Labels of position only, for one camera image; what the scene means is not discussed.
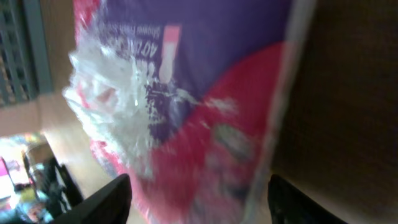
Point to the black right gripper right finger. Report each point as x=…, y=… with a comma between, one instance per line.
x=288, y=205

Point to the grey plastic basket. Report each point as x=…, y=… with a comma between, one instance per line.
x=25, y=68

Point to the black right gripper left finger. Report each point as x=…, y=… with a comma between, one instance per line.
x=109, y=205

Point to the red purple snack pack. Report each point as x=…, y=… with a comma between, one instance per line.
x=187, y=97

